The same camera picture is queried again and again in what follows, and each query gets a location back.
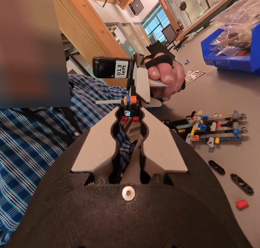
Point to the small lego gear subassembly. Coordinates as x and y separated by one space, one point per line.
133 99

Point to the wooden office desk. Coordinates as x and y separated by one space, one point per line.
203 18

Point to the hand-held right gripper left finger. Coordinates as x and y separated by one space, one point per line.
97 146

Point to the person's torso in plaid shirt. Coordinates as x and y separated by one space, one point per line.
40 140

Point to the blue plastic bin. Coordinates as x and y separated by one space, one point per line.
229 59

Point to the person's left hand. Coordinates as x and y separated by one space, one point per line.
176 77

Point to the grey wall-mounted box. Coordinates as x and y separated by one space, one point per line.
137 6

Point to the black lego liftarm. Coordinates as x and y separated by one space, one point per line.
216 167
241 184

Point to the red fire extinguisher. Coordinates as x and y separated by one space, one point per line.
181 23

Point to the red lego bush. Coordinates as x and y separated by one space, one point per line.
242 204

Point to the lego sticker sheet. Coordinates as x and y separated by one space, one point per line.
194 76

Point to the long lego chassis assembly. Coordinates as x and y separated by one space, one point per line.
215 128

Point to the grey screen on stand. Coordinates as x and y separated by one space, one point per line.
169 34

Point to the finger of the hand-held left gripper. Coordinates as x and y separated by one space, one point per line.
154 105
143 83

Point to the clear bags of lego parts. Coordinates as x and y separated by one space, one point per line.
233 35

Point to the small blue clip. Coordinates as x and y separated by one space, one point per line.
186 61

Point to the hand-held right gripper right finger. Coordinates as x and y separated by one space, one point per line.
162 148

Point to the red hanging sign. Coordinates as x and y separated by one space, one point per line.
163 2

